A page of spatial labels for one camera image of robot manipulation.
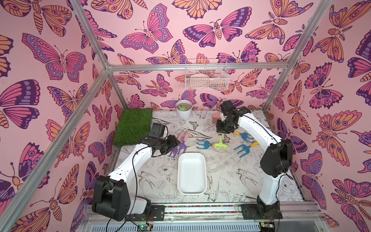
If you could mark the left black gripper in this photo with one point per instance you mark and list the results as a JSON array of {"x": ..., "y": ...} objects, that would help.
[{"x": 173, "y": 143}]

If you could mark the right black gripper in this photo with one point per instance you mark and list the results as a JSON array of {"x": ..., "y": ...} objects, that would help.
[{"x": 223, "y": 125}]

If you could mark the purple fork pink handle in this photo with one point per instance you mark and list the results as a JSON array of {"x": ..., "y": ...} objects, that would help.
[{"x": 176, "y": 150}]

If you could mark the purple rake pink handle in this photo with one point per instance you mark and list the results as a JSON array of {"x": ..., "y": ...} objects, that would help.
[{"x": 182, "y": 146}]

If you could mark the green rake wooden handle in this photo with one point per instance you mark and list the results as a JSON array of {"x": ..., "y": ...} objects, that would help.
[{"x": 220, "y": 144}]

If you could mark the blue fork yellow handle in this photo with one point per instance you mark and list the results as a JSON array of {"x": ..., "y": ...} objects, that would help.
[{"x": 204, "y": 144}]

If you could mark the white plastic storage box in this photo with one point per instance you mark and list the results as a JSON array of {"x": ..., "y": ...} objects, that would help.
[{"x": 192, "y": 175}]

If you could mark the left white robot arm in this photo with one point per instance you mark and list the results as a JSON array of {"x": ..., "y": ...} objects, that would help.
[{"x": 111, "y": 196}]

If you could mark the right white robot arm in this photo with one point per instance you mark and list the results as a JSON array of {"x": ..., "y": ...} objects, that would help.
[{"x": 275, "y": 162}]

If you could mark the green artificial grass mat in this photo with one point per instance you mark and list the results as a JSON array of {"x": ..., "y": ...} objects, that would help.
[{"x": 133, "y": 125}]

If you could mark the green succulent plant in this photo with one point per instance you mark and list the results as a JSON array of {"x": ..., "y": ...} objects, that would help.
[{"x": 182, "y": 108}]

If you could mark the white plant pot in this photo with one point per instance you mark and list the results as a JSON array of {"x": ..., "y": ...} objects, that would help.
[{"x": 184, "y": 114}]

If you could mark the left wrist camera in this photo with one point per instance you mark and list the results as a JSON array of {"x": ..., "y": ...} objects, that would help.
[{"x": 157, "y": 130}]

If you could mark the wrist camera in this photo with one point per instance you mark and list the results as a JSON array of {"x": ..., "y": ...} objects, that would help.
[
  {"x": 227, "y": 106},
  {"x": 157, "y": 130}
]

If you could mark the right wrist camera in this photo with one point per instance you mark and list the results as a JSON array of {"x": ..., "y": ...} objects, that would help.
[{"x": 227, "y": 106}]

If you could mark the blue shovel yellow handle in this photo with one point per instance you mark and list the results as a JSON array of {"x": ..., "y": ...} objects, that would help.
[{"x": 246, "y": 136}]

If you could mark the blue rake yellow handle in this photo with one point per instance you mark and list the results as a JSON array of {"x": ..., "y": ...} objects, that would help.
[{"x": 243, "y": 150}]

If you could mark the white wire wall basket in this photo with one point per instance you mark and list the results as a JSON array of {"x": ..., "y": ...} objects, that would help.
[{"x": 206, "y": 76}]

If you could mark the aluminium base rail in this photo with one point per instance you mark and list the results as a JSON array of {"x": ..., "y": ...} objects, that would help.
[{"x": 217, "y": 217}]

